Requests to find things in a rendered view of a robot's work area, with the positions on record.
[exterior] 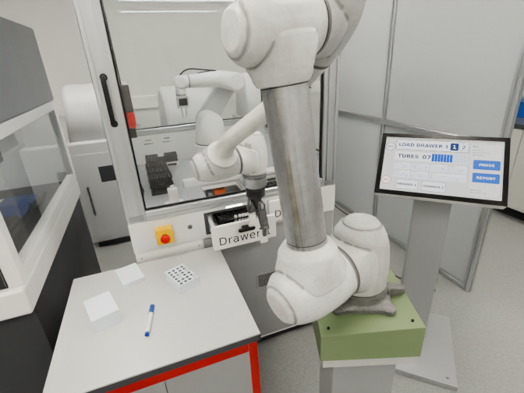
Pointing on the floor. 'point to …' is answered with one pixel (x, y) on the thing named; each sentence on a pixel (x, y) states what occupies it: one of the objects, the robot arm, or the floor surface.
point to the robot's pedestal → (359, 375)
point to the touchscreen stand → (416, 280)
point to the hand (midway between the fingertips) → (258, 232)
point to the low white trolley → (160, 334)
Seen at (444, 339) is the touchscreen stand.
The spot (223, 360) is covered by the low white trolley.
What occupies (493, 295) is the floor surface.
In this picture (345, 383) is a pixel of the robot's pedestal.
